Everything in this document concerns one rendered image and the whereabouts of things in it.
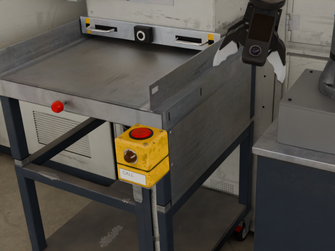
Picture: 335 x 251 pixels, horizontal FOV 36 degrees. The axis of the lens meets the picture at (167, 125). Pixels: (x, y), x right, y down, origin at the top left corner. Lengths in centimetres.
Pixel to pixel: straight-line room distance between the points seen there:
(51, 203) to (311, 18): 144
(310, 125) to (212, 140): 42
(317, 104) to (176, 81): 36
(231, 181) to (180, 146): 73
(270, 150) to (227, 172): 83
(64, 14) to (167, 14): 50
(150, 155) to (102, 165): 145
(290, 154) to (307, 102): 13
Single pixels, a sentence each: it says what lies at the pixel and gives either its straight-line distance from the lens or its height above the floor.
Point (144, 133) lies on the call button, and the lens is 102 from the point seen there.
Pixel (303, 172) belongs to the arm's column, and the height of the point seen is 70.
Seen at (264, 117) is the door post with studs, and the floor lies 54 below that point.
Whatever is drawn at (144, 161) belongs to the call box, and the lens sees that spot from 100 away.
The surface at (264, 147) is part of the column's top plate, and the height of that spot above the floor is 75.
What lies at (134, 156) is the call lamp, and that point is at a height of 87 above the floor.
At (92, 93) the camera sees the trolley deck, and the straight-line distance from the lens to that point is 138.
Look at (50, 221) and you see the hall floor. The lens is 235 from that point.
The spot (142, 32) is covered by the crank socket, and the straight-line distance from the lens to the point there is 166.
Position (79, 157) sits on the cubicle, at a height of 14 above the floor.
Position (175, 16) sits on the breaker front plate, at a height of 96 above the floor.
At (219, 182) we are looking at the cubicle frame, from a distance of 214.
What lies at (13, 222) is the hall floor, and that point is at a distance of 240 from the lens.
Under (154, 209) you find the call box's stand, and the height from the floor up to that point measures 72.
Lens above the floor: 138
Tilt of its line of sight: 27 degrees down
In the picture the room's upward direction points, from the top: 3 degrees counter-clockwise
